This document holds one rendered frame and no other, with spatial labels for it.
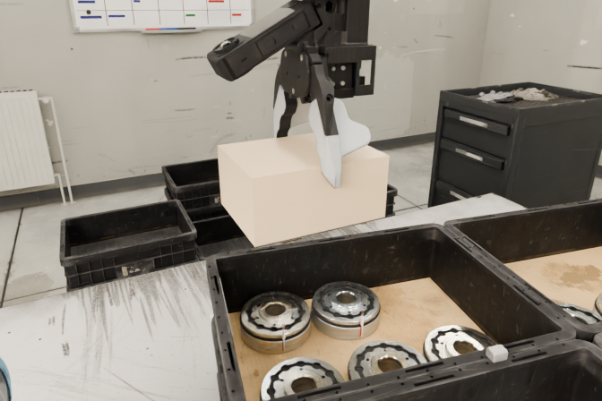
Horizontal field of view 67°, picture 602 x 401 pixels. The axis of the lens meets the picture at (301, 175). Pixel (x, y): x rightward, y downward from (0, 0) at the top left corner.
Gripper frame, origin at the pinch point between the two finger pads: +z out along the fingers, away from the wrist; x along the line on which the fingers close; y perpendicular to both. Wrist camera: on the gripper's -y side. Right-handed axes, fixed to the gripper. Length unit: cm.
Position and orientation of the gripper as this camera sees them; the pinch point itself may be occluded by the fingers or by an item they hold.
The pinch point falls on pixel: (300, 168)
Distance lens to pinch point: 52.3
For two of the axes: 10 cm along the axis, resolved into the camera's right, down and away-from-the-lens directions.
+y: 9.0, -1.5, 4.1
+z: 0.0, 9.4, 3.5
